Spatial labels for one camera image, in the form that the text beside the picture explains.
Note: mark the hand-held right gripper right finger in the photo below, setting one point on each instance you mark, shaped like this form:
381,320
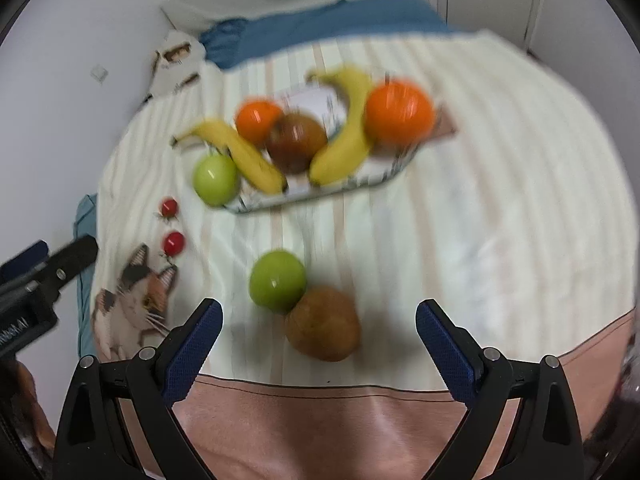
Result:
447,350

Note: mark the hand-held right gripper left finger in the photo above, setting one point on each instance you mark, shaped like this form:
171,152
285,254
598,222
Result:
195,350

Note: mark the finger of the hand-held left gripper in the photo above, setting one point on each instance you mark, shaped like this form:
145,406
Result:
22,260
72,260

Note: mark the green apple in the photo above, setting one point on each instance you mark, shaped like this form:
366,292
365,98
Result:
277,280
216,180

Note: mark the brown pear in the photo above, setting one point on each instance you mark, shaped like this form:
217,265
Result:
324,324

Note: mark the oval floral deer plate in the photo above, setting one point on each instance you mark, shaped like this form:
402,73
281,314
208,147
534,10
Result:
370,172

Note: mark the yellow banana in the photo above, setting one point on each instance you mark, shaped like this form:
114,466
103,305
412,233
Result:
345,145
245,157

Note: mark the dark red apple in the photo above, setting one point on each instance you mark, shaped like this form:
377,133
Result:
296,144

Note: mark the orange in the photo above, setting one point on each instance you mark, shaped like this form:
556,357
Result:
400,112
257,120

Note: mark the person's left forearm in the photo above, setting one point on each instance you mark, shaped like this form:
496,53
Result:
32,410

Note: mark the striped cat printed blanket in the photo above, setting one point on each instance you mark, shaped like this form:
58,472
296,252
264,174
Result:
475,260

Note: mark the bear print pillow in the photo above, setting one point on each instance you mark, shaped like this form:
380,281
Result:
175,60

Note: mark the blue quilt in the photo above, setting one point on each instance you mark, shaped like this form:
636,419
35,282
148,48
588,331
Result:
325,25

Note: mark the white door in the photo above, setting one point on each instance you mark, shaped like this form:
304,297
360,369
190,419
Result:
490,0

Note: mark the white wall switch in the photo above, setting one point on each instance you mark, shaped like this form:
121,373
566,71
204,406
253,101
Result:
99,73

